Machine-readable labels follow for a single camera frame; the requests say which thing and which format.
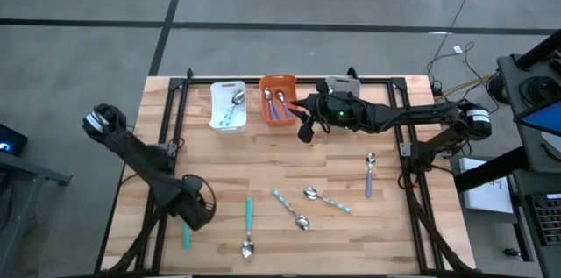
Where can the blue screen monitor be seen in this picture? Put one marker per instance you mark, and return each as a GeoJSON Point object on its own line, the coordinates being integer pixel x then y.
{"type": "Point", "coordinates": [543, 118]}

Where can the grey side table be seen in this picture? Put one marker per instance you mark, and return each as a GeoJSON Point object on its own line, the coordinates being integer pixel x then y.
{"type": "Point", "coordinates": [26, 173]}

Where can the orange plastic bin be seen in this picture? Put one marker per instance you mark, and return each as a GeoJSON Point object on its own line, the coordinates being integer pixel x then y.
{"type": "Point", "coordinates": [291, 87]}

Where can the small white floor tag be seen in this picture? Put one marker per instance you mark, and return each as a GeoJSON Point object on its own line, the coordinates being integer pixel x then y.
{"type": "Point", "coordinates": [458, 49]}

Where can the black device blue light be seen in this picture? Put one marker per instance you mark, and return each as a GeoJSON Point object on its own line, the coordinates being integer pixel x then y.
{"type": "Point", "coordinates": [9, 142]}

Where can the small black floor object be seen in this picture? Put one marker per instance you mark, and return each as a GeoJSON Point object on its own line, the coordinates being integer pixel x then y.
{"type": "Point", "coordinates": [510, 252]}

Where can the grey plastic bin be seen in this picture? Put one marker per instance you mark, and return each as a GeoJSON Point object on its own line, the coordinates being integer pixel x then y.
{"type": "Point", "coordinates": [346, 87]}

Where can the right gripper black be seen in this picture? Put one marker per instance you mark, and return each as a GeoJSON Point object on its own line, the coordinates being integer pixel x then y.
{"type": "Point", "coordinates": [333, 109]}

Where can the white paper box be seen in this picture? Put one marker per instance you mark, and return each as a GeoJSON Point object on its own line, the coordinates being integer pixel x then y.
{"type": "Point", "coordinates": [486, 186]}

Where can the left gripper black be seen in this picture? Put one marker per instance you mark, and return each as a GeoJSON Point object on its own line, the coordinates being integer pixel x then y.
{"type": "Point", "coordinates": [193, 208]}

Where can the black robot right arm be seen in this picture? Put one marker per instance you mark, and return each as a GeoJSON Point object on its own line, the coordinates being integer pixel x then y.
{"type": "Point", "coordinates": [416, 113]}

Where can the black aluminium table frame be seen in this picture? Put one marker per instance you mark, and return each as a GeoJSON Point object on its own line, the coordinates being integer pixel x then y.
{"type": "Point", "coordinates": [253, 80]}

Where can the backlit black keyboard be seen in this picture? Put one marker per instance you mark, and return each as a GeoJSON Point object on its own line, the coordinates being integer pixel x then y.
{"type": "Point", "coordinates": [545, 221]}

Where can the grey equipment cart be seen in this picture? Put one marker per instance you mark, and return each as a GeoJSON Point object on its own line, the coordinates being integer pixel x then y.
{"type": "Point", "coordinates": [508, 72]}

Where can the white plastic bin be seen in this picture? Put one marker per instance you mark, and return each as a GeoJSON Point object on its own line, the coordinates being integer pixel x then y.
{"type": "Point", "coordinates": [219, 94]}

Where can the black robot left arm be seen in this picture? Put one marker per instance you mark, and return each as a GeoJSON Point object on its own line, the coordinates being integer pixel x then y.
{"type": "Point", "coordinates": [131, 155]}

